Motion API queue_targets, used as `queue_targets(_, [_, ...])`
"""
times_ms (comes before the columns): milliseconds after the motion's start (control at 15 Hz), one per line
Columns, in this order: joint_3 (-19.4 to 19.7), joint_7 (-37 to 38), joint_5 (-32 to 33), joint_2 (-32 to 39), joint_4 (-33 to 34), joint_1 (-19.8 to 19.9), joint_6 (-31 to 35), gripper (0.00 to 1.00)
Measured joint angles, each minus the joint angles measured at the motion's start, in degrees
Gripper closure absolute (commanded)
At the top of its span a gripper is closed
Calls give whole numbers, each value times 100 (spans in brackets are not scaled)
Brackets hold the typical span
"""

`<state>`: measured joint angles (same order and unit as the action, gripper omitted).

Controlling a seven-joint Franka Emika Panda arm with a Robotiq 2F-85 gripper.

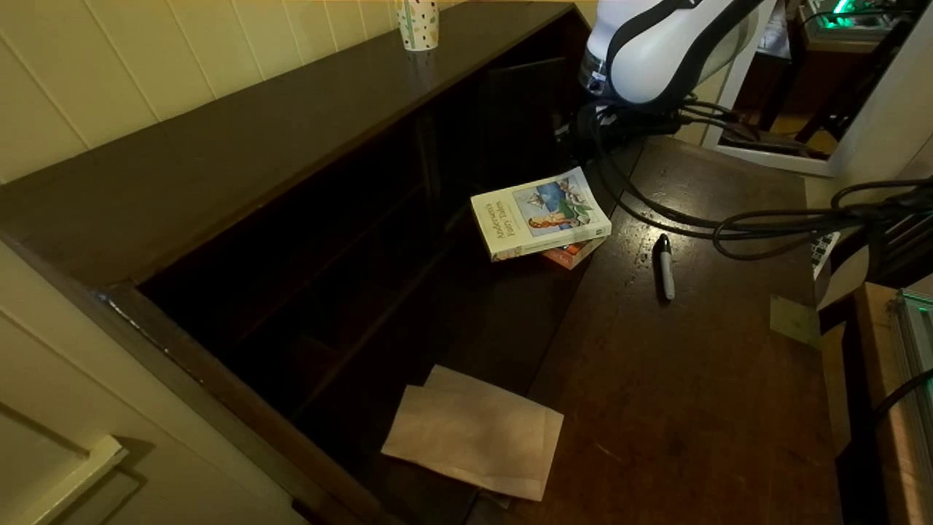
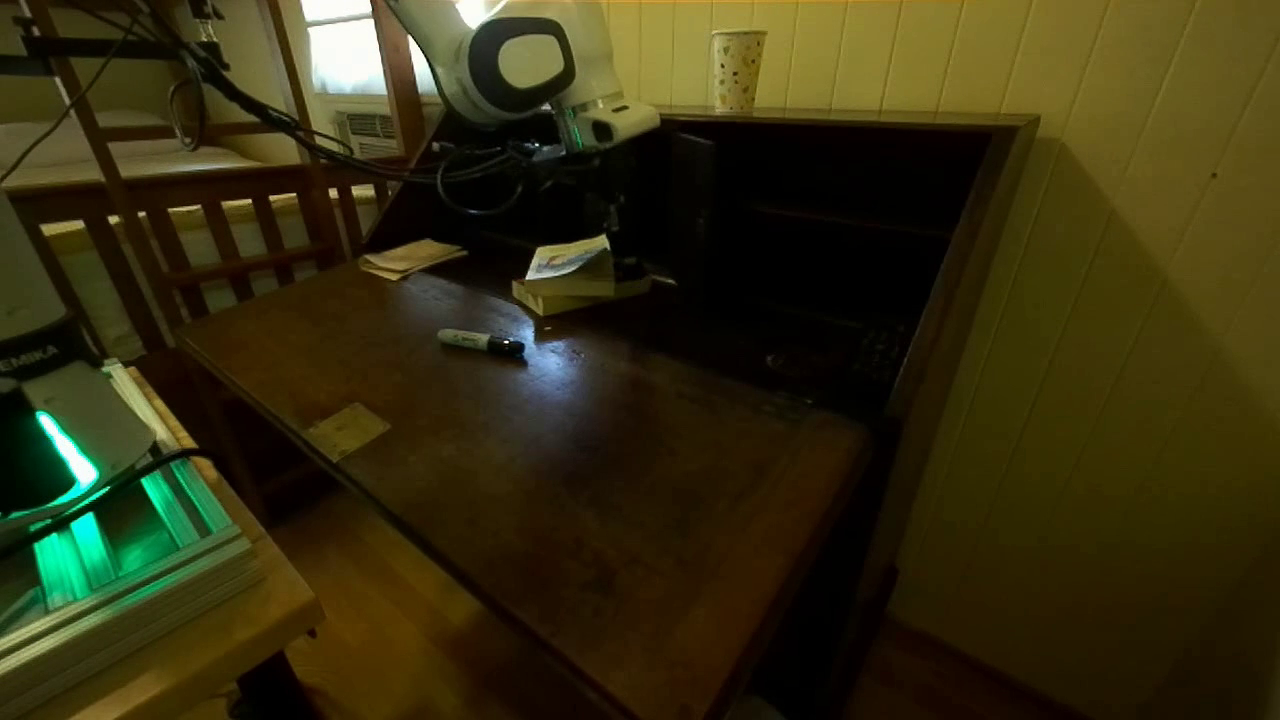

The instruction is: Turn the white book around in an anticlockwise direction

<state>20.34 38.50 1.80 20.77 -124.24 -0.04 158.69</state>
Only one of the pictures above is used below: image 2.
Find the white fairy tales book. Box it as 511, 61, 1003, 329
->
522, 233, 620, 290

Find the wooden slatted chair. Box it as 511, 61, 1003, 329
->
6, 151, 419, 367

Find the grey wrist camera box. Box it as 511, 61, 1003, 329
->
556, 98, 664, 151

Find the polka dot paper cup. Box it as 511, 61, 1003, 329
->
708, 28, 771, 122

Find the black and white marker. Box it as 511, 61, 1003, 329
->
433, 324, 531, 366

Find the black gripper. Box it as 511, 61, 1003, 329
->
571, 140, 657, 281

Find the light wooden side table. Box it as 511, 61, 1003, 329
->
0, 356, 324, 720

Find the beige folded cloth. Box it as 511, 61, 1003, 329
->
358, 236, 478, 290

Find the white window air conditioner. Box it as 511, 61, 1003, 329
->
333, 107, 404, 165

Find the green lit computer case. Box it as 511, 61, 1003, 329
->
0, 356, 266, 678

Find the dark wooden secretary desk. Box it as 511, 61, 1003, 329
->
178, 107, 1045, 720

